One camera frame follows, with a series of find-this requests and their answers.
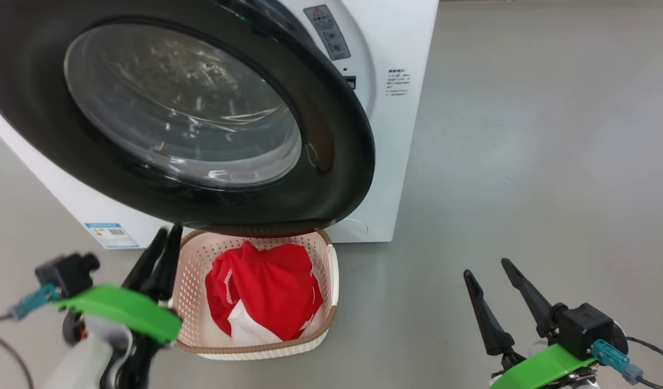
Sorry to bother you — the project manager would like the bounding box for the plain red garment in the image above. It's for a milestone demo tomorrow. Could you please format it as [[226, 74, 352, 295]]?
[[205, 240, 324, 342]]

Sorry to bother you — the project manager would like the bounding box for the white washing machine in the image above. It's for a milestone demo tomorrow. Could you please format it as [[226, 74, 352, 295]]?
[[0, 0, 440, 250]]

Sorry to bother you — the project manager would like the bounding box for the cream perforated laundry basket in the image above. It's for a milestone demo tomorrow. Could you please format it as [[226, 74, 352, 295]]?
[[172, 230, 340, 361]]

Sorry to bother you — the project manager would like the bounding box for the grey warning sticker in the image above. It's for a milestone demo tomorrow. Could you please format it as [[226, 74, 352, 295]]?
[[303, 4, 352, 61]]

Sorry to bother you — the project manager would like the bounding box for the teal right camera connector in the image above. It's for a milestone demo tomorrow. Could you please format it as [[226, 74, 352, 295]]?
[[591, 339, 644, 385]]

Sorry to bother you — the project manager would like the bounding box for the thin black right cable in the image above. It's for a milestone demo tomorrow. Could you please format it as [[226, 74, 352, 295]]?
[[615, 335, 663, 389]]

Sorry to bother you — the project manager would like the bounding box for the teal camera connector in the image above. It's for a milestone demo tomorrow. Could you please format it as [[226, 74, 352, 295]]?
[[10, 284, 62, 320], [591, 339, 644, 385]]

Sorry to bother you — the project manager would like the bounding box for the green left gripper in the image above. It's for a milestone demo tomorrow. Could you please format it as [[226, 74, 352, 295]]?
[[51, 223, 184, 345]]

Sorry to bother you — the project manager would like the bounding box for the blue energy label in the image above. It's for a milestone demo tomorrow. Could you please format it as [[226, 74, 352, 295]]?
[[84, 222, 140, 249]]

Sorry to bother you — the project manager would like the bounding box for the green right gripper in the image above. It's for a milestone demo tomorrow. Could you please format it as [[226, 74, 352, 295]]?
[[463, 258, 600, 389]]

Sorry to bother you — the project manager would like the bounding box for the black round washing machine door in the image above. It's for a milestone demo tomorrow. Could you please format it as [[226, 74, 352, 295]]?
[[0, 0, 376, 238]]

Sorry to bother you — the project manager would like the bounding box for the teal left camera connector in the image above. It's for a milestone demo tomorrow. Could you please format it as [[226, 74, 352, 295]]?
[[10, 284, 62, 320]]

